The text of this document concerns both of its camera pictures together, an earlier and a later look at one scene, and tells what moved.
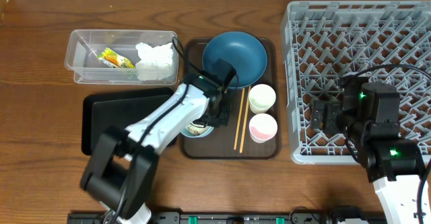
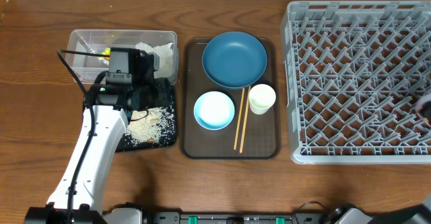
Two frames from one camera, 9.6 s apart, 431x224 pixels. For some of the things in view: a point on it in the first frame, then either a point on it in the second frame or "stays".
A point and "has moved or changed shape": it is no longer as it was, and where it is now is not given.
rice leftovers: x=196 y=130 has moved or changed shape
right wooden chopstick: x=245 y=118 stays
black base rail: x=242 y=217 stays
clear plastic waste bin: x=83 y=46 stays
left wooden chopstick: x=239 y=118 stays
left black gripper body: x=220 y=115 -> x=148 y=66
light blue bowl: x=185 y=132 has moved or changed shape
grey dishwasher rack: x=388 y=41 stays
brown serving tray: x=234 y=141 stays
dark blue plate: x=243 y=50 stays
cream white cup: x=261 y=97 stays
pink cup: x=262 y=128 -> x=423 y=108
